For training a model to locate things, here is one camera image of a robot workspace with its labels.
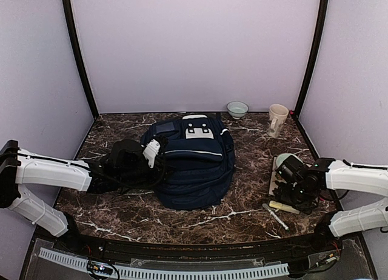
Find yellow highlighter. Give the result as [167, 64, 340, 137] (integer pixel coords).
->
[269, 201, 300, 215]

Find black right frame post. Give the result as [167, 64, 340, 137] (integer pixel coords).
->
[293, 0, 329, 118]

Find cream ceramic mug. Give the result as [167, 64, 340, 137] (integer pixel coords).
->
[267, 104, 289, 138]

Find white marker pen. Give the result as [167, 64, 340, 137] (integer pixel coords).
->
[262, 203, 290, 231]

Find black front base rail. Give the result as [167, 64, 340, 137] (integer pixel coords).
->
[33, 224, 364, 265]

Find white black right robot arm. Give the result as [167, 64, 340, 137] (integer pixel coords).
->
[272, 153, 387, 252]

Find grey slotted cable duct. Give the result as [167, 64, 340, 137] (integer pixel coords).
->
[38, 248, 289, 279]

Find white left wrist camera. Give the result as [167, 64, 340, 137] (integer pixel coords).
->
[142, 136, 168, 168]

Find celadon bowl at back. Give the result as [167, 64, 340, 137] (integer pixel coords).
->
[227, 101, 249, 119]

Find black left frame post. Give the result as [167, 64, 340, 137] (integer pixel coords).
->
[62, 0, 99, 119]

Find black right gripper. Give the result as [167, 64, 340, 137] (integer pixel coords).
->
[274, 181, 316, 215]

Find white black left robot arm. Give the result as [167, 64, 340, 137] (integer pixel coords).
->
[1, 139, 164, 253]

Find navy blue student backpack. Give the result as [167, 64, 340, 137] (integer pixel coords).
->
[141, 115, 236, 210]

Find celadon bowl on plate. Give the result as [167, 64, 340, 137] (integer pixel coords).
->
[275, 153, 301, 168]

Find square floral plate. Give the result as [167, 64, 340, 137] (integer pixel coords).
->
[268, 156, 282, 196]

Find black frame post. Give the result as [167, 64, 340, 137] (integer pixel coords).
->
[293, 0, 329, 118]
[62, 0, 99, 119]

